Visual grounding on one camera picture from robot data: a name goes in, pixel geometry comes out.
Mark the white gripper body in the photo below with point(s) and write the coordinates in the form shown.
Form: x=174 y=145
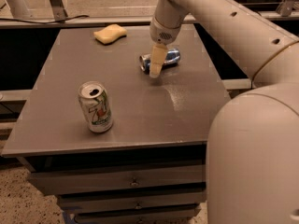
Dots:
x=163 y=34

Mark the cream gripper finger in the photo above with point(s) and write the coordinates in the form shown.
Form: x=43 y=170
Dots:
x=157 y=58

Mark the blue silver redbull can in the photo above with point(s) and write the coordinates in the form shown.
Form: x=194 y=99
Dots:
x=171 y=60

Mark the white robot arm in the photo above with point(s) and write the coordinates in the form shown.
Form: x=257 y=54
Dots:
x=252 y=154

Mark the white green 7up can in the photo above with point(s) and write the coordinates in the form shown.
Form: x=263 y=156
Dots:
x=94 y=103

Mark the yellow sponge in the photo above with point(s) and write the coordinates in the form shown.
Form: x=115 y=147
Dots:
x=110 y=34

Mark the grey drawer cabinet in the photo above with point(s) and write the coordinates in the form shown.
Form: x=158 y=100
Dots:
x=114 y=145

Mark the middle grey drawer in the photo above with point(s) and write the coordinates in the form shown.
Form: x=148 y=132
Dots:
x=89 y=205

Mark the grey drawer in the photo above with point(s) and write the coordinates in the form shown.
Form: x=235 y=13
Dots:
x=89 y=205
x=116 y=178
x=140 y=216

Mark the white pipe top left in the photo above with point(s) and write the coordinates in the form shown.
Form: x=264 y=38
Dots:
x=18 y=9

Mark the bottom grey drawer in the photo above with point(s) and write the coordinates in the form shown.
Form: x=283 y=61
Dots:
x=140 y=216

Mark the top grey drawer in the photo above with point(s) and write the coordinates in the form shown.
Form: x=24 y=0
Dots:
x=116 y=178

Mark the grey metal rail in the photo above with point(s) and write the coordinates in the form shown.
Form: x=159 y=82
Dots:
x=87 y=21

